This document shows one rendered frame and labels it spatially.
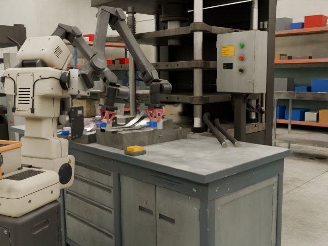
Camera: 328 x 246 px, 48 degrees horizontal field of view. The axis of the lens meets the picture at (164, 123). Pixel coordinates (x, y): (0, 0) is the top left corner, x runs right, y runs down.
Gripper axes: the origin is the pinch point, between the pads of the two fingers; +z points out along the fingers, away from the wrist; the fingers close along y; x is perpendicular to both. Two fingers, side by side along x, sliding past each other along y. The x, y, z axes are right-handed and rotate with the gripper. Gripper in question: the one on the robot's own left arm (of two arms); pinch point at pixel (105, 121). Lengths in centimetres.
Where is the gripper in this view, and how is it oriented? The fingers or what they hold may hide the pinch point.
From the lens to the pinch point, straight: 211.9
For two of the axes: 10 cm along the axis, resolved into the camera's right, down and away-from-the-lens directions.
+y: -6.8, -2.3, 7.0
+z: -1.9, 9.7, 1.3
